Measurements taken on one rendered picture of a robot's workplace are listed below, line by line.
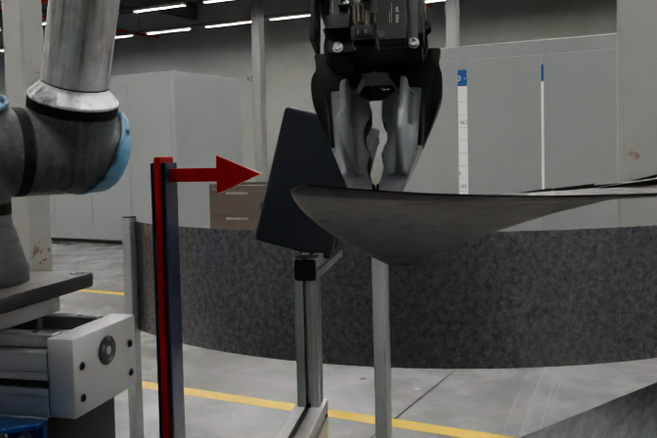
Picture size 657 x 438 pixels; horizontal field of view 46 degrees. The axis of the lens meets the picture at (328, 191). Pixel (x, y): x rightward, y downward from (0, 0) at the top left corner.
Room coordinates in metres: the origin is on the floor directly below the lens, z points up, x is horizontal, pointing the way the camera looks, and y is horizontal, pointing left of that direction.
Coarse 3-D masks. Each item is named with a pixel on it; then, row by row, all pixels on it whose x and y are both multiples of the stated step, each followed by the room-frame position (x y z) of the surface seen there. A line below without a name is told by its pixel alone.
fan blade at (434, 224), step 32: (320, 192) 0.42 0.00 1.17; (352, 192) 0.42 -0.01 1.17; (384, 192) 0.41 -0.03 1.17; (544, 192) 0.43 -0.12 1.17; (576, 192) 0.42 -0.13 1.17; (608, 192) 0.41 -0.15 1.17; (640, 192) 0.41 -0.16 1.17; (320, 224) 0.51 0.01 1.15; (352, 224) 0.51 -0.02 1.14; (384, 224) 0.52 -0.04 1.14; (416, 224) 0.52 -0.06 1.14; (448, 224) 0.53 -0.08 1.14; (480, 224) 0.55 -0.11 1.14; (512, 224) 0.56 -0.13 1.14; (384, 256) 0.60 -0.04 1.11; (416, 256) 0.61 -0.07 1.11
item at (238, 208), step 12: (216, 192) 7.40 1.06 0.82; (228, 192) 7.35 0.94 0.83; (240, 192) 7.30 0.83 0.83; (252, 192) 7.24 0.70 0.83; (264, 192) 7.19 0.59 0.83; (216, 204) 7.41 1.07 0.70; (228, 204) 7.35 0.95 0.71; (240, 204) 7.30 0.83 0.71; (252, 204) 7.24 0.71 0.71; (216, 216) 7.40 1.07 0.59; (228, 216) 7.35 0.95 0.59; (240, 216) 7.29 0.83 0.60; (252, 216) 7.24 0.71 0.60; (216, 228) 7.40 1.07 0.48; (228, 228) 7.35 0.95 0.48; (240, 228) 7.29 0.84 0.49; (252, 228) 7.24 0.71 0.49
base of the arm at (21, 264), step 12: (0, 204) 0.95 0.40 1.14; (0, 216) 0.95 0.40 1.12; (0, 228) 0.94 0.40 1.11; (12, 228) 0.97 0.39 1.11; (0, 240) 0.94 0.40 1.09; (12, 240) 0.96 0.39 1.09; (0, 252) 0.93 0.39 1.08; (12, 252) 0.95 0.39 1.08; (0, 264) 0.93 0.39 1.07; (12, 264) 0.94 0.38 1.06; (24, 264) 0.97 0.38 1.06; (0, 276) 0.92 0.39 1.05; (12, 276) 0.94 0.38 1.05; (24, 276) 0.96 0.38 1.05
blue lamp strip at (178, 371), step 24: (168, 168) 0.49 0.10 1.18; (168, 192) 0.49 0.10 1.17; (168, 216) 0.49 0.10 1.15; (168, 240) 0.48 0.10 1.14; (168, 264) 0.48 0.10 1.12; (168, 288) 0.48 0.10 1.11; (168, 312) 0.48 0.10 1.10; (168, 336) 0.48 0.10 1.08; (168, 360) 0.48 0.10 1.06; (168, 384) 0.48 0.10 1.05
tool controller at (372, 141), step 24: (288, 120) 1.06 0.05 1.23; (312, 120) 1.06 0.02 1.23; (288, 144) 1.06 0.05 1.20; (312, 144) 1.06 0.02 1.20; (288, 168) 1.06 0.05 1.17; (312, 168) 1.06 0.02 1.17; (336, 168) 1.05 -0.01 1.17; (288, 192) 1.06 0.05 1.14; (264, 216) 1.07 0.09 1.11; (288, 216) 1.06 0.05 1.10; (264, 240) 1.07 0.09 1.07; (288, 240) 1.06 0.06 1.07; (312, 240) 1.06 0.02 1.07; (336, 240) 1.07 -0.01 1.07
